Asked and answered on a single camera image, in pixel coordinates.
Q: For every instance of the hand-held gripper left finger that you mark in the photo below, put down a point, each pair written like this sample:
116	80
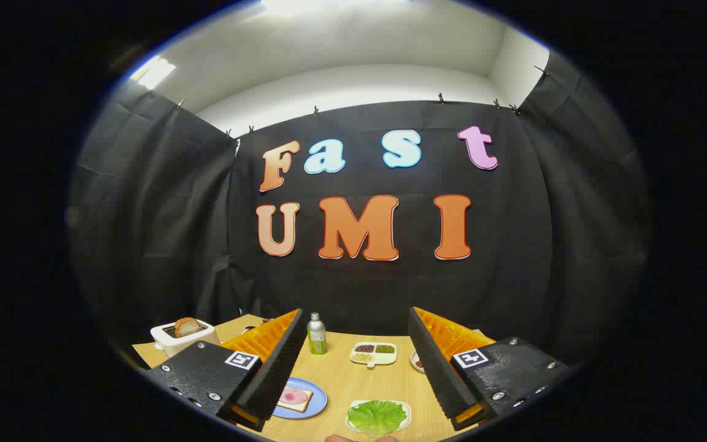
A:
280	368

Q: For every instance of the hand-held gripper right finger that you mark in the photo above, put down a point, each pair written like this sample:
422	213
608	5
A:
436	368

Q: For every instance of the green lettuce leaf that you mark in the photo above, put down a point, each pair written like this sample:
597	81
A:
377	416

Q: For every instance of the toasted bread slice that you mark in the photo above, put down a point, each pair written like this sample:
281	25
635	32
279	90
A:
188	326

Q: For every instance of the white oval plate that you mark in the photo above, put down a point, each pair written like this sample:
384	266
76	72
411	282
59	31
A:
416	363

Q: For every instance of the pink ham slice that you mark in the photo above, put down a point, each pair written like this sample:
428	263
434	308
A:
293	396

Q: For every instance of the white bread slice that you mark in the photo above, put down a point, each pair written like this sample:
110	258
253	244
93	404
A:
300	406

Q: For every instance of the green-labelled metal bottle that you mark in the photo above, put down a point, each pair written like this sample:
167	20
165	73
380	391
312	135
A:
316	337

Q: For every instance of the blue round plate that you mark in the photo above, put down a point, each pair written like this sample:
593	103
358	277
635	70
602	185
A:
313	404

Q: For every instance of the white divided dish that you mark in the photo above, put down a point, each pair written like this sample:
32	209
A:
384	358

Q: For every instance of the pile of green beans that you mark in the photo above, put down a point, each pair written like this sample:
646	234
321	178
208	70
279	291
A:
385	348

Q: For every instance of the white square plate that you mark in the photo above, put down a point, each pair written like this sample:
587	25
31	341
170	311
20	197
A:
408	422

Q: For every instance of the pile of red beans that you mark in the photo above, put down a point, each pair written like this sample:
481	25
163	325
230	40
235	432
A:
364	348

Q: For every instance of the pile of yellow soybeans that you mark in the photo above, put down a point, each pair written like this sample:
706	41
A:
362	357

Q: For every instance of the white toaster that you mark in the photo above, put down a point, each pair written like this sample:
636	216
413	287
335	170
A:
191	344

